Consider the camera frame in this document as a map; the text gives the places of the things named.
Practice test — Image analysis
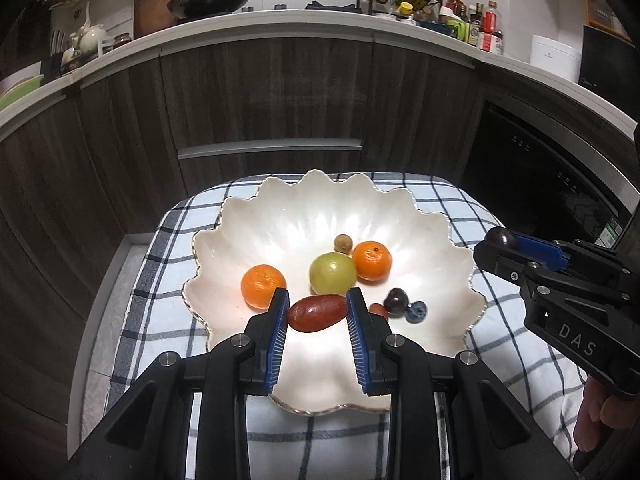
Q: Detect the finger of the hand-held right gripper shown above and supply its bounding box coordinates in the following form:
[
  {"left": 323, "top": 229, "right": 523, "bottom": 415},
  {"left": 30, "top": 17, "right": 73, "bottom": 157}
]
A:
[
  {"left": 516, "top": 233, "right": 572, "bottom": 271},
  {"left": 472, "top": 239, "right": 540, "bottom": 292}
]

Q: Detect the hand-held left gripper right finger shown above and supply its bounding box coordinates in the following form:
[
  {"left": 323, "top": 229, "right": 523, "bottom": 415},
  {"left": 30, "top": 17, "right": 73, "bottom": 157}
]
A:
[{"left": 346, "top": 287, "right": 581, "bottom": 480}]

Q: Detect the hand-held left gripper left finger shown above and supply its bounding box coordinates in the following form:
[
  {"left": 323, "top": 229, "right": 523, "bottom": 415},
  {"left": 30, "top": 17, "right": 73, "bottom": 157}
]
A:
[{"left": 57, "top": 287, "right": 291, "bottom": 480}]

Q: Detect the dark purple grape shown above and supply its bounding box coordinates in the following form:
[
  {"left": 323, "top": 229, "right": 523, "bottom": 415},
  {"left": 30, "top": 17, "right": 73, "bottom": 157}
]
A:
[
  {"left": 383, "top": 287, "right": 410, "bottom": 318},
  {"left": 487, "top": 227, "right": 519, "bottom": 251}
]

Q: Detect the orange mandarin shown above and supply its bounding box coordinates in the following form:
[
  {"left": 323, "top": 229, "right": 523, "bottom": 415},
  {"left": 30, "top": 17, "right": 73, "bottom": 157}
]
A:
[
  {"left": 241, "top": 264, "right": 288, "bottom": 306},
  {"left": 352, "top": 241, "right": 392, "bottom": 282}
]

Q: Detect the green apple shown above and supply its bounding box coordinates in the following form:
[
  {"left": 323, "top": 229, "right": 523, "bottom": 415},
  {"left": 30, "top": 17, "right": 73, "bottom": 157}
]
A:
[{"left": 309, "top": 252, "right": 358, "bottom": 296}]

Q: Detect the white scalloped bowl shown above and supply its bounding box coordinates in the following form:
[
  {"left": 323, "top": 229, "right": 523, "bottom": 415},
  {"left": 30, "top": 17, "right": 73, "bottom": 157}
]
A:
[{"left": 182, "top": 170, "right": 488, "bottom": 415}]

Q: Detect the person's right hand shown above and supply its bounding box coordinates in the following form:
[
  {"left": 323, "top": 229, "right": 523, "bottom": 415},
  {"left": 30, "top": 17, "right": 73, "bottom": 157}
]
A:
[{"left": 572, "top": 375, "right": 632, "bottom": 476}]

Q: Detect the blue checked white tablecloth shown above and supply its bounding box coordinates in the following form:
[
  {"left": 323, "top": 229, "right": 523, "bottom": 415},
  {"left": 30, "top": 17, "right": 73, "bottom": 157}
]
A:
[{"left": 82, "top": 172, "right": 588, "bottom": 480}]

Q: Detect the black built-in dishwasher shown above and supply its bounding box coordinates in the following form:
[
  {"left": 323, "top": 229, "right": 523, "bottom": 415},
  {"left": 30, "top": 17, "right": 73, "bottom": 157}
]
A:
[{"left": 462, "top": 101, "right": 633, "bottom": 256}]

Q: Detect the white rice cooker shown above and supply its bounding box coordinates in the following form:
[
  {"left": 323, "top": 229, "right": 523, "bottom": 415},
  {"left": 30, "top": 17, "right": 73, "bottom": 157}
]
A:
[{"left": 530, "top": 35, "right": 582, "bottom": 82}]

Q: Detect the black microwave oven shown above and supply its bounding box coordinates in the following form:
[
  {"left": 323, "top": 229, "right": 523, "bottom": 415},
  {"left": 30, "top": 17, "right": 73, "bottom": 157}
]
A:
[{"left": 580, "top": 25, "right": 638, "bottom": 121}]

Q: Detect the row of sauce bottles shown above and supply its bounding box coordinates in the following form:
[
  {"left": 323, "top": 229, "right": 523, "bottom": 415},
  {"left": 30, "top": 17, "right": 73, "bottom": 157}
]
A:
[{"left": 440, "top": 0, "right": 505, "bottom": 56}]

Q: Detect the wooden glass door cabinet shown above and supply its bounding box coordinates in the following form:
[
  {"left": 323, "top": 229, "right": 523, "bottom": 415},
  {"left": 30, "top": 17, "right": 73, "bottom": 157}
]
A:
[{"left": 582, "top": 0, "right": 632, "bottom": 41}]

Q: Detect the black gas stove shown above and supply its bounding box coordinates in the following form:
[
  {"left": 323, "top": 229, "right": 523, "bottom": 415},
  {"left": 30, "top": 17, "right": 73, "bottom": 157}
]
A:
[{"left": 240, "top": 0, "right": 362, "bottom": 13}]

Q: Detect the black dish rack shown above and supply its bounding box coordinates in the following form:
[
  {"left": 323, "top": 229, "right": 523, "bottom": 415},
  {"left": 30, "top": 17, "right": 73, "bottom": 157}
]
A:
[{"left": 47, "top": 30, "right": 86, "bottom": 78}]

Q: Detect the brown cutting board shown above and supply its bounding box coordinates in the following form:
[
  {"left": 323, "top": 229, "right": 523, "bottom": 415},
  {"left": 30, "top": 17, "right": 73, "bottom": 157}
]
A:
[{"left": 134, "top": 0, "right": 185, "bottom": 38}]

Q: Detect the white teapot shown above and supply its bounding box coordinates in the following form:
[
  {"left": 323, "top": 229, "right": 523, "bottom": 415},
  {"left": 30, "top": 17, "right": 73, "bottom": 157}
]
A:
[{"left": 79, "top": 22, "right": 108, "bottom": 53}]

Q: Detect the green plastic basin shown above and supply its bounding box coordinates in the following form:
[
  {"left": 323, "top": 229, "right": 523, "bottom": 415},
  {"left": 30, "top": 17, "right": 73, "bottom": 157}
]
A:
[{"left": 0, "top": 74, "right": 45, "bottom": 111}]

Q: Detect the silver drawer handle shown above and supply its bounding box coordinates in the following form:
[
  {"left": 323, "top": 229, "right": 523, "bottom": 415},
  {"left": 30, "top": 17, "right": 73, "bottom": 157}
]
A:
[{"left": 177, "top": 138, "right": 363, "bottom": 160}]

